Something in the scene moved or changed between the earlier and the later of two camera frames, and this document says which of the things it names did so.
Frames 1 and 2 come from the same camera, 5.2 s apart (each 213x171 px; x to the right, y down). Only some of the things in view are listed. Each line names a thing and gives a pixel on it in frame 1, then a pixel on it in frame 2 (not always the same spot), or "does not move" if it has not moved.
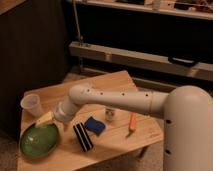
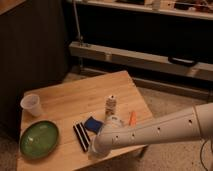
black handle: x=186 y=62 does not move
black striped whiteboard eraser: x=83 y=137 does not move
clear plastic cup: x=31 y=103 does not move
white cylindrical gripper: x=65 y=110 → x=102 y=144
